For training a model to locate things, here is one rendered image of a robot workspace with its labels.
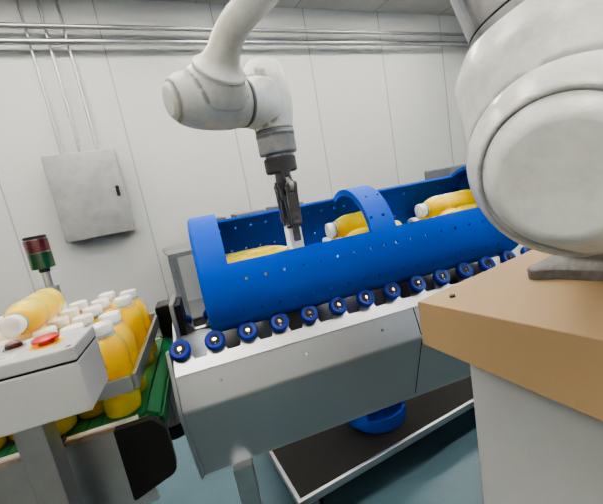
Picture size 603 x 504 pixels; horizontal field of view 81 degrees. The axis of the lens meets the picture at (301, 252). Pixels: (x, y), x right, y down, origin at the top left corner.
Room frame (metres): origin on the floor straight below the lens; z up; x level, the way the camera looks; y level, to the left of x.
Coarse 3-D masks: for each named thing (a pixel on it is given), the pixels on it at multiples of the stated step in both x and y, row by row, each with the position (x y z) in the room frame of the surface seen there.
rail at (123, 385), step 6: (120, 378) 0.60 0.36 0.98; (126, 378) 0.60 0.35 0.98; (108, 384) 0.59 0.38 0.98; (114, 384) 0.59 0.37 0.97; (120, 384) 0.60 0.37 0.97; (126, 384) 0.60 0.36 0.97; (132, 384) 0.60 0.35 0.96; (102, 390) 0.59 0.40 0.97; (108, 390) 0.59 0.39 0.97; (114, 390) 0.59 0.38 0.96; (120, 390) 0.60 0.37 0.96; (126, 390) 0.60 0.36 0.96; (132, 390) 0.60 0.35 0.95; (102, 396) 0.59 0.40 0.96; (108, 396) 0.59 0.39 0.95; (114, 396) 0.59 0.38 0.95
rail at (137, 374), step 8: (152, 320) 0.92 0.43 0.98; (152, 328) 0.86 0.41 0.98; (152, 336) 0.83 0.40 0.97; (144, 344) 0.75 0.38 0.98; (152, 344) 0.81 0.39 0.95; (144, 352) 0.71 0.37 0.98; (144, 360) 0.70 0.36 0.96; (136, 368) 0.63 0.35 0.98; (144, 368) 0.68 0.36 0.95; (136, 376) 0.61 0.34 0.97; (136, 384) 0.61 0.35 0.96
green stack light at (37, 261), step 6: (42, 252) 1.05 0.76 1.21; (48, 252) 1.07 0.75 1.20; (30, 258) 1.04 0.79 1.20; (36, 258) 1.04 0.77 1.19; (42, 258) 1.05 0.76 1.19; (48, 258) 1.06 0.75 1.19; (30, 264) 1.05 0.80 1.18; (36, 264) 1.04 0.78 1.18; (42, 264) 1.05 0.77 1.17; (48, 264) 1.06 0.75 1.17; (54, 264) 1.08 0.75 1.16
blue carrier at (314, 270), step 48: (384, 192) 1.06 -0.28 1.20; (432, 192) 1.14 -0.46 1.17; (192, 240) 0.74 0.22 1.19; (240, 240) 0.99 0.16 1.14; (336, 240) 0.79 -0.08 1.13; (384, 240) 0.81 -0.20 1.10; (432, 240) 0.85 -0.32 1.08; (480, 240) 0.89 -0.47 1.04; (240, 288) 0.72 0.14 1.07; (288, 288) 0.76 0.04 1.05; (336, 288) 0.80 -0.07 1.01
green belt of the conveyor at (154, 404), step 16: (160, 352) 0.90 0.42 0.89; (160, 368) 0.79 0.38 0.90; (160, 384) 0.72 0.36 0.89; (144, 400) 0.65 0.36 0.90; (160, 400) 0.66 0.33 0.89; (96, 416) 0.63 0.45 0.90; (128, 416) 0.60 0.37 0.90; (160, 416) 0.62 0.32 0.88; (80, 432) 0.58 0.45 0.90; (16, 448) 0.57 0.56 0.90
